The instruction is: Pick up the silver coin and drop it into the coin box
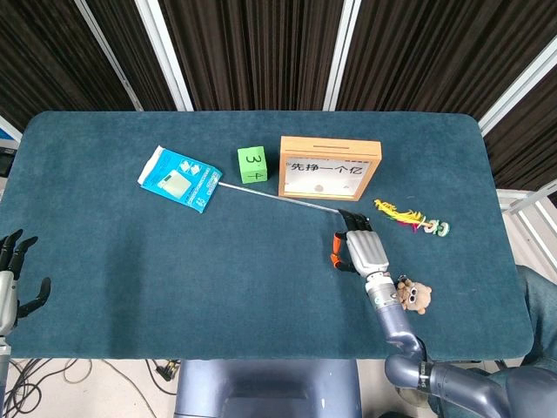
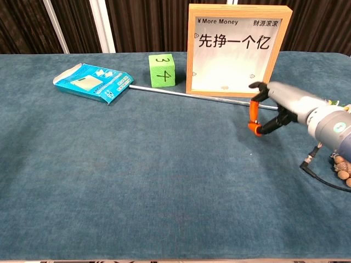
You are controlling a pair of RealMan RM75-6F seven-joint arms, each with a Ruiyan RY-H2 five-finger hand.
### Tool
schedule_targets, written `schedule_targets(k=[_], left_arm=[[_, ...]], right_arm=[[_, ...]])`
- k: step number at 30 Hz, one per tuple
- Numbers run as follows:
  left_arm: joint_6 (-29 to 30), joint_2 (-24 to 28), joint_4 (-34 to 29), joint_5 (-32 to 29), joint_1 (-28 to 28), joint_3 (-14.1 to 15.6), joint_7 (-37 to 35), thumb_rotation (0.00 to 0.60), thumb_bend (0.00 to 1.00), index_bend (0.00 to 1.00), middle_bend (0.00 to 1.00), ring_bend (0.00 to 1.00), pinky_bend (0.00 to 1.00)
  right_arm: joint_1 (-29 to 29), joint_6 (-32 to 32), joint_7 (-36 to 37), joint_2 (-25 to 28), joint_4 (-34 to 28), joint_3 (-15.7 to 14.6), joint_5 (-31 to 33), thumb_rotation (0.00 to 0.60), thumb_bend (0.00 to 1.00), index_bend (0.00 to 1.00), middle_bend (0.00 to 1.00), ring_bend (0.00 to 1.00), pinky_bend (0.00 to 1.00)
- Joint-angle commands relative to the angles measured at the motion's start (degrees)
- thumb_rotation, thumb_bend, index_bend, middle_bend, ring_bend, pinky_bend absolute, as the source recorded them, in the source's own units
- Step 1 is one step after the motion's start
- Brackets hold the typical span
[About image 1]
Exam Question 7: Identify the white blue board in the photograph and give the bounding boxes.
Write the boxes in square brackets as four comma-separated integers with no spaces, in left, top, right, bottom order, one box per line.
[0,115,23,145]

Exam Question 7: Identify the green numbered foam cube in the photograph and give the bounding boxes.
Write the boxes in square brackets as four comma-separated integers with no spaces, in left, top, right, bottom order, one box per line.
[237,145,269,185]

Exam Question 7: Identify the aluminium frame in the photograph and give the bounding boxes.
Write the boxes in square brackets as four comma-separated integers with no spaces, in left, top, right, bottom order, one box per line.
[495,180,557,266]

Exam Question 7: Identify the blue jeans leg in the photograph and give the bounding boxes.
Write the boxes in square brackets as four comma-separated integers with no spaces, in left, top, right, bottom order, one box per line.
[515,265,557,367]

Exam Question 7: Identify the thin grey partition post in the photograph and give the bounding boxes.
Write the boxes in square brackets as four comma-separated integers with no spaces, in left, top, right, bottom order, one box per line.
[73,0,144,111]

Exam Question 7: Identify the yellow feather shuttlecock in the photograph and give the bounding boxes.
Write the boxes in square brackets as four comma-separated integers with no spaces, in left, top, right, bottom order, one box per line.
[373,199,452,239]

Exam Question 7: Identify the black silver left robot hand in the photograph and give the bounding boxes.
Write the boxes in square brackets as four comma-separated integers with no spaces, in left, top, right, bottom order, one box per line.
[0,229,52,337]

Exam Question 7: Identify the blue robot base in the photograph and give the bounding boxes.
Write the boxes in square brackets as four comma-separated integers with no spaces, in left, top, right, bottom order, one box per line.
[173,359,363,418]

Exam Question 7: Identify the black screen device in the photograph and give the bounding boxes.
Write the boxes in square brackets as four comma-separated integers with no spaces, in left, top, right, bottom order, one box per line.
[0,147,17,178]

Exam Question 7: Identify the teal felt table cloth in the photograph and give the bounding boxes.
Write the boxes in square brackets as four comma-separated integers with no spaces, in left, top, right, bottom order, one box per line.
[0,110,534,361]

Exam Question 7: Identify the orange-tipped right robot hand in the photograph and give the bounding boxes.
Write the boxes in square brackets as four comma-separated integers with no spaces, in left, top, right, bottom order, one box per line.
[329,208,391,279]

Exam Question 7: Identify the brown plush keychain toy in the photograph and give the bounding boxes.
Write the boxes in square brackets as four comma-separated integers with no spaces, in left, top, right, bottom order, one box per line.
[393,276,433,315]

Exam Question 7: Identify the dark corrugated panel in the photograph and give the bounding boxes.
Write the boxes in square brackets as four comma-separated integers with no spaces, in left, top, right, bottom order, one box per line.
[158,0,345,111]
[337,0,557,121]
[0,0,136,131]
[482,80,557,192]
[82,0,178,111]

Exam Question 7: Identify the floor cables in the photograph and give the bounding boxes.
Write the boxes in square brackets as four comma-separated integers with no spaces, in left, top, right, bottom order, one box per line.
[0,358,179,418]

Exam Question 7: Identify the wooden coin box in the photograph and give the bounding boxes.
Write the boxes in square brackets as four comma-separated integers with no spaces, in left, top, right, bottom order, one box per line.
[278,135,383,202]

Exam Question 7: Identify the white partition post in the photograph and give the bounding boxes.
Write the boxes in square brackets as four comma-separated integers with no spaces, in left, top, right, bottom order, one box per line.
[134,0,195,111]
[477,37,557,136]
[322,0,362,111]

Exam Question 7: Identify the thin metal rod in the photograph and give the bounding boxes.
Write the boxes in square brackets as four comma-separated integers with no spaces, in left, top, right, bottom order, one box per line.
[218,181,370,221]

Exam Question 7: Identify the blue tissue packet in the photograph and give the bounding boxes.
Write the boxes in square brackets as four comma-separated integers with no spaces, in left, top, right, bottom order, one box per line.
[137,145,224,214]

